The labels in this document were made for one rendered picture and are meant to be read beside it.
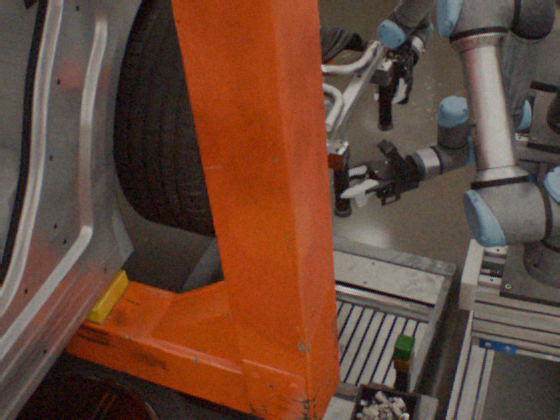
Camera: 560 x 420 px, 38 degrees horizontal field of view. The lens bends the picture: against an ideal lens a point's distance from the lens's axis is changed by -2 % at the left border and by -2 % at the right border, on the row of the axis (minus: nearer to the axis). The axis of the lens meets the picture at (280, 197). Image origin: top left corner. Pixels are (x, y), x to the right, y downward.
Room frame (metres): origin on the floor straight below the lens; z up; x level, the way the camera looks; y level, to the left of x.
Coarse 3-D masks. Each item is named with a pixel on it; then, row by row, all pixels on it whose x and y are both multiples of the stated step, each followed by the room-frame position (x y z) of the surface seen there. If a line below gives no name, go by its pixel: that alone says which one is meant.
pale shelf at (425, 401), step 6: (372, 384) 1.14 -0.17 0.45; (378, 384) 1.13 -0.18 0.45; (384, 384) 1.13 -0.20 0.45; (426, 396) 1.08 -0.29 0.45; (426, 402) 1.07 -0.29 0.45; (432, 402) 1.06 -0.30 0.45; (420, 408) 1.05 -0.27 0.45; (426, 408) 1.05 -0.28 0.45; (432, 408) 1.05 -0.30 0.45; (420, 414) 1.04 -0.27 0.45; (426, 414) 1.03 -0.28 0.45; (432, 414) 1.03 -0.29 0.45
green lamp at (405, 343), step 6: (402, 336) 1.11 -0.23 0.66; (408, 336) 1.11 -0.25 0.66; (396, 342) 1.10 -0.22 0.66; (402, 342) 1.09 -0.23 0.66; (408, 342) 1.09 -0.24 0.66; (414, 342) 1.09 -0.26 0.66; (396, 348) 1.08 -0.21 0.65; (402, 348) 1.08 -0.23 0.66; (408, 348) 1.08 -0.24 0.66; (414, 348) 1.10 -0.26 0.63; (396, 354) 1.08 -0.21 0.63; (402, 354) 1.08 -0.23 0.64; (408, 354) 1.07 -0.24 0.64; (408, 360) 1.07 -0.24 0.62
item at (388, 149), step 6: (384, 138) 1.48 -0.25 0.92; (378, 144) 1.48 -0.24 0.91; (384, 144) 1.47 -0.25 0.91; (390, 144) 1.46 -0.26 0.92; (384, 150) 1.45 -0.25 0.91; (390, 150) 1.45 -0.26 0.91; (396, 150) 1.46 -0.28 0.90; (390, 156) 1.44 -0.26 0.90; (396, 156) 1.45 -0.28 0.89; (396, 162) 1.45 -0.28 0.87; (402, 162) 1.45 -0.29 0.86; (402, 168) 1.45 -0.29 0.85; (408, 168) 1.46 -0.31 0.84; (408, 174) 1.46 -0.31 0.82
